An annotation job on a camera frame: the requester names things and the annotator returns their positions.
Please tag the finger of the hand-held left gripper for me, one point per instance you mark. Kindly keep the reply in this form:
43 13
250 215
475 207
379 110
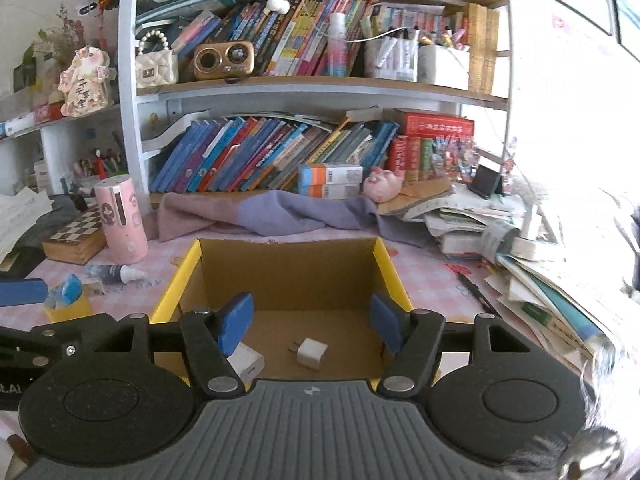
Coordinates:
85 332
22 292

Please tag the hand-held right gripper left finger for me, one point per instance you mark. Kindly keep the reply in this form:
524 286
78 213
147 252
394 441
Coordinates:
235 325

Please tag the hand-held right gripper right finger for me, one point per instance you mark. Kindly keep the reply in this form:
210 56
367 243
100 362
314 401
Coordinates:
387 322

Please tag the yellow blue small block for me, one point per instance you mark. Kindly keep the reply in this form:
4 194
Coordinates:
70 310

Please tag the yellow cardboard box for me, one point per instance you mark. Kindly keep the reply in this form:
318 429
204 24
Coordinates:
285 270

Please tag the small white box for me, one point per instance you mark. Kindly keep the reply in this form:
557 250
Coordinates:
247 364

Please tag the small spray bottle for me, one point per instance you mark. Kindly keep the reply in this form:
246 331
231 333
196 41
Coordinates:
117 275

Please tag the sheet music papers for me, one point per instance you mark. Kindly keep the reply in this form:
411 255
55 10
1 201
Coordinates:
20 220

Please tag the wooden chessboard box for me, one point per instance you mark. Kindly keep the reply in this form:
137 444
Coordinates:
75 237

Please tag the white charger plug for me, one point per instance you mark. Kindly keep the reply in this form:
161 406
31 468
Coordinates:
310 353

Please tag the grey cloth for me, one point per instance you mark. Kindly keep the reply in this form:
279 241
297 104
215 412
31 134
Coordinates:
55 217

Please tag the black pen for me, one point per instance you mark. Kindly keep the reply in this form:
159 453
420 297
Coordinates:
477 294

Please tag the pink cartoon cylinder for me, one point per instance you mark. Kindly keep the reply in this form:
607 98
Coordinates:
120 220

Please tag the purple pink cloth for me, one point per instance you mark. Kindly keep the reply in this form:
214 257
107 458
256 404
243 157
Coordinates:
280 215

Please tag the brown envelope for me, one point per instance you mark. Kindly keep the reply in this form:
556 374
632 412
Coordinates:
420 192

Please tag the pink pig toy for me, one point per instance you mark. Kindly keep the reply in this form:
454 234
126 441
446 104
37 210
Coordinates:
382 185

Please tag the orange white medicine box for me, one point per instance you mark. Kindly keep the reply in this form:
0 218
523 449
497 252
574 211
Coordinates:
327 191
330 173

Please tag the white side shelf unit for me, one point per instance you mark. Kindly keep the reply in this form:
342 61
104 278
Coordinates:
52 145

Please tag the pile of papers and books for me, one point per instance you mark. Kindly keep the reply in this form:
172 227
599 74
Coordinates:
540 300

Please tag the white lamp base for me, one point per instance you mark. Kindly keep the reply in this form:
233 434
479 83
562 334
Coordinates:
530 240

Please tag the red thick books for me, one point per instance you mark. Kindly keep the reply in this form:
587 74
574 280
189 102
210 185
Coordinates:
407 157

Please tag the white tissue pack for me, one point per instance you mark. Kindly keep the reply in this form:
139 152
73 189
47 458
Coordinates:
20 125

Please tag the row of leaning blue books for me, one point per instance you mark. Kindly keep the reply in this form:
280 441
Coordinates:
260 155

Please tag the colourful figurine pack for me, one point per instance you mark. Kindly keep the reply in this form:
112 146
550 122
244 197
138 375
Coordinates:
454 159

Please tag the red book box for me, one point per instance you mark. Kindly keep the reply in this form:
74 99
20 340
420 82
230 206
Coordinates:
435 123

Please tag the white wooden bookshelf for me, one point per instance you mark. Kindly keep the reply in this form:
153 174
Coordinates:
127 60

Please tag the dried flower bouquet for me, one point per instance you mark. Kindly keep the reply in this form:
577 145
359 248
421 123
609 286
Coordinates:
62 35

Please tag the white pen holder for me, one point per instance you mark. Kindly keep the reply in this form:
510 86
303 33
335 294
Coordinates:
442 67

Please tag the white quilted pearl handbag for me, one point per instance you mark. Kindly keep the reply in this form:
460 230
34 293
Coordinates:
156 67

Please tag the translucent marker holder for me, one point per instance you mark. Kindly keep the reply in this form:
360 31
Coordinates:
390 60

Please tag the gold retro radio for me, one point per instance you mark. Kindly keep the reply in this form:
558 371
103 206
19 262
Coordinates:
223 61

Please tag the pastel gradient bottle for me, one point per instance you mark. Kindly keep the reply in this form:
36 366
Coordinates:
336 45

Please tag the tan woven box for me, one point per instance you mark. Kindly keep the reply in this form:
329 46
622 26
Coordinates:
483 50

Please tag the row of colourful books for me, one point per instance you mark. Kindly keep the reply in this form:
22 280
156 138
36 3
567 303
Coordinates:
280 35

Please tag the white hanging ball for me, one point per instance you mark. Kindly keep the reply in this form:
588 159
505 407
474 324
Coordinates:
277 5

